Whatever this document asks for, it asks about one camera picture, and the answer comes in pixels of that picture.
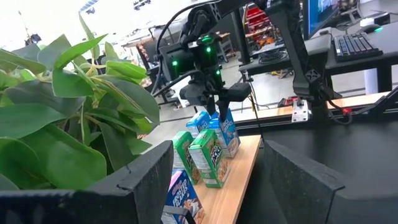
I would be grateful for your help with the red storage rack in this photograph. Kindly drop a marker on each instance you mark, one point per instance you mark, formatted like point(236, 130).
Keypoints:
point(258, 18)

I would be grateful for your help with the black computer keyboard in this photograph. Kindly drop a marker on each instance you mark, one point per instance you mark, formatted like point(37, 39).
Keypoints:
point(354, 46)

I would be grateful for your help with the Frosted Flakes cereal box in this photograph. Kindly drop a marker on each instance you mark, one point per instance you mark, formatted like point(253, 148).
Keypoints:
point(183, 199)

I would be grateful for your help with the black diagonal rig bar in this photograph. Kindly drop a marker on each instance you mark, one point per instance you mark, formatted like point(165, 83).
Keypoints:
point(388, 98)

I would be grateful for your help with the white metal bracket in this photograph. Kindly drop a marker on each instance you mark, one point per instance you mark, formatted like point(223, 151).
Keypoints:
point(300, 112)

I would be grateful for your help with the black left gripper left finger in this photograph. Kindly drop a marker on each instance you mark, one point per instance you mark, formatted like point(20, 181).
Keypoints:
point(77, 208)

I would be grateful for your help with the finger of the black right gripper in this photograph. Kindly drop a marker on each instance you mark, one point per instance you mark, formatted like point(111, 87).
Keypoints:
point(211, 109)
point(224, 110)

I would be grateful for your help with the Rice Krispies cereal box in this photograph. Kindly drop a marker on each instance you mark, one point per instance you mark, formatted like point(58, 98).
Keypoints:
point(199, 123)
point(230, 140)

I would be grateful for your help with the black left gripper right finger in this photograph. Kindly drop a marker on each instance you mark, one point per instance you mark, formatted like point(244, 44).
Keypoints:
point(304, 193)

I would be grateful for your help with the wooden shelf board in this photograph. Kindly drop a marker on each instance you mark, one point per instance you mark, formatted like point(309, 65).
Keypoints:
point(230, 193)

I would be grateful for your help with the computer monitor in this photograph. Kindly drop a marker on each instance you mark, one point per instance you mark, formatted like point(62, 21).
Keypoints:
point(320, 15)

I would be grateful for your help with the Apple Jacks cereal box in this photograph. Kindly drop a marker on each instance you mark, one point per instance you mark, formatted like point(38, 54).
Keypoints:
point(211, 161)
point(182, 155)

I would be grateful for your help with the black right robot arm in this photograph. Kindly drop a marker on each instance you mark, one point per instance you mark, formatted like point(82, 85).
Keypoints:
point(202, 56)

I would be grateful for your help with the black computer mouse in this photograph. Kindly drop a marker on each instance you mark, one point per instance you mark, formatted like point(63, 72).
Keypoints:
point(370, 28)

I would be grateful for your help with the black rig upright post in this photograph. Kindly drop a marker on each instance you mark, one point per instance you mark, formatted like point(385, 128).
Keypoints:
point(292, 46)

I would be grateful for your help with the black office desk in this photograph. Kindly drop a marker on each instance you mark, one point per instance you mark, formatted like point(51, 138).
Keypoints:
point(388, 40)

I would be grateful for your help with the green leafy potted tree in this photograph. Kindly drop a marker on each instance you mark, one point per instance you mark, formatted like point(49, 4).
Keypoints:
point(62, 84)

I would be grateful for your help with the white panel under desk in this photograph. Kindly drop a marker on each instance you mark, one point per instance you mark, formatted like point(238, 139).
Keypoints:
point(370, 81)

